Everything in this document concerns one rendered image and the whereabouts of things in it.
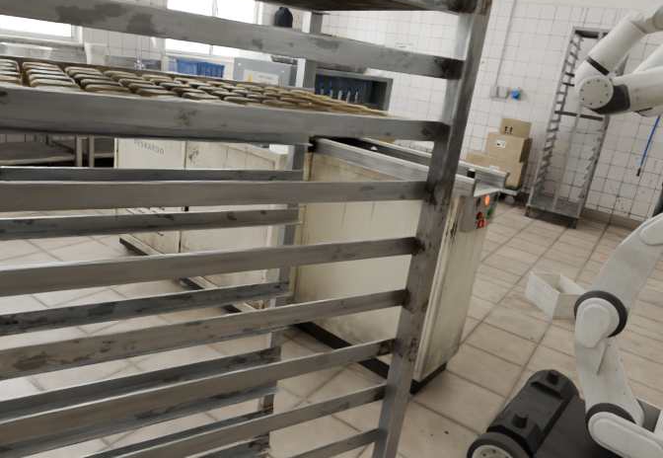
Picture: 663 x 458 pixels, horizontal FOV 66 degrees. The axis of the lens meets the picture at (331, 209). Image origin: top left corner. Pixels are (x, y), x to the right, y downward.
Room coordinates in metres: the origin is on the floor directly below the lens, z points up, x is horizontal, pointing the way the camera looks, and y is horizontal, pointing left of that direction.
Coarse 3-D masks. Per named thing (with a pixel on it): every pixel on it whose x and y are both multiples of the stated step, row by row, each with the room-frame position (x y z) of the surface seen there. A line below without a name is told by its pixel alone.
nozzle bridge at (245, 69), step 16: (240, 64) 2.16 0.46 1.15; (256, 64) 2.10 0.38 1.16; (272, 64) 2.04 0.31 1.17; (288, 64) 2.08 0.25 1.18; (240, 80) 2.15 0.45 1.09; (256, 80) 2.10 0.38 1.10; (272, 80) 2.04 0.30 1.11; (288, 80) 1.99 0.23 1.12; (320, 80) 2.26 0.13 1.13; (336, 80) 2.35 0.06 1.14; (352, 80) 2.44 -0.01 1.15; (368, 80) 2.54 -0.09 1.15; (384, 80) 2.49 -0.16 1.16; (368, 96) 2.55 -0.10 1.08; (384, 96) 2.52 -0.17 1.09; (256, 144) 2.07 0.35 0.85
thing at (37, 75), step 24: (0, 72) 0.60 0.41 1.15; (24, 72) 0.72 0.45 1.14; (48, 72) 0.69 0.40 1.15; (72, 72) 0.75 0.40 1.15; (96, 72) 0.79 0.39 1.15; (120, 72) 0.86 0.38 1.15; (144, 96) 0.63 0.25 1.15; (168, 96) 0.61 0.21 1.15; (192, 96) 0.66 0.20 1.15; (216, 96) 0.74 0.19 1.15; (240, 96) 0.75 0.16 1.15; (264, 96) 0.81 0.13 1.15; (288, 96) 0.88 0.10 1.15; (312, 96) 0.97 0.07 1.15
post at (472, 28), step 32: (480, 0) 0.74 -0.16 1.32; (480, 32) 0.74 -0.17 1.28; (448, 96) 0.75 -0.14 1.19; (448, 128) 0.74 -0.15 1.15; (448, 160) 0.74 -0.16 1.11; (448, 192) 0.74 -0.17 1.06; (416, 256) 0.75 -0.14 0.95; (416, 288) 0.74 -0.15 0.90; (416, 320) 0.74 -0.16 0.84; (416, 352) 0.75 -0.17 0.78; (384, 416) 0.75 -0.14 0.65; (384, 448) 0.74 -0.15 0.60
